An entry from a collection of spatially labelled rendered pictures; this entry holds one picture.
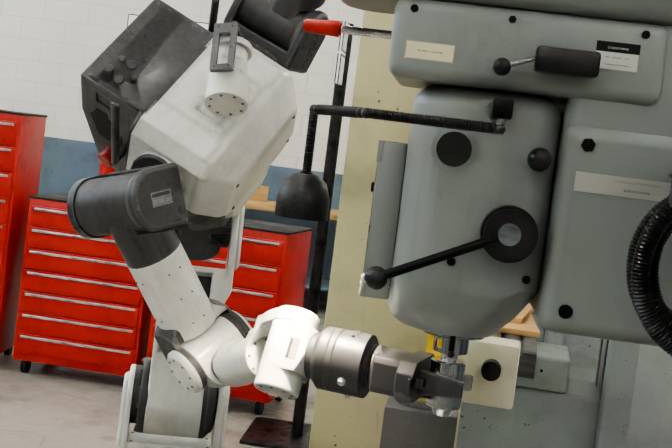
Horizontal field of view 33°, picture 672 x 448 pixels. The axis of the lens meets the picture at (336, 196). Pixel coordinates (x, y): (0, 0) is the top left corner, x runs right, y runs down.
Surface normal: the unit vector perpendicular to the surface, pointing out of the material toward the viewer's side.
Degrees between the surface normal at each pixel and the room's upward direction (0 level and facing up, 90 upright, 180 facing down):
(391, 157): 90
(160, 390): 81
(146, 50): 58
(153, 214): 76
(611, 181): 90
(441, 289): 108
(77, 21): 90
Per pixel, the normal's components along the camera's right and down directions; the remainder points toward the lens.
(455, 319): -0.15, 0.57
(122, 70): 0.17, -0.47
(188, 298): 0.62, 0.08
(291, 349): -0.24, -0.43
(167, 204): 0.83, -0.11
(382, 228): -0.10, 0.04
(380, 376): -0.33, 0.01
